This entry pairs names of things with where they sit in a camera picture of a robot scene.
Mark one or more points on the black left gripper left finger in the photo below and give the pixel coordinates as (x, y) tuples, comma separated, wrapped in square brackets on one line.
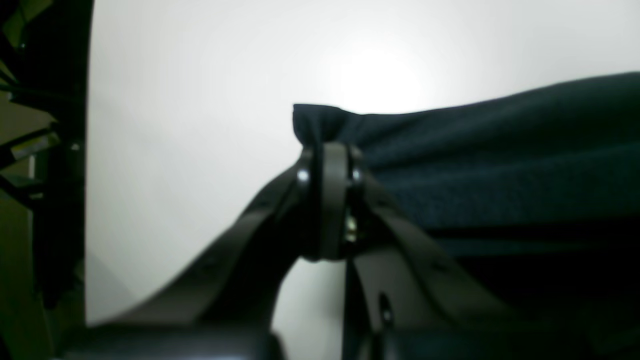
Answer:
[(222, 305)]

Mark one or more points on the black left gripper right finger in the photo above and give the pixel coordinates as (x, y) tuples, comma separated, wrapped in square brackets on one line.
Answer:
[(483, 299)]

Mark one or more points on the dark navy long-sleeve T-shirt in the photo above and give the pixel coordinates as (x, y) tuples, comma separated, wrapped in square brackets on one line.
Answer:
[(540, 187)]

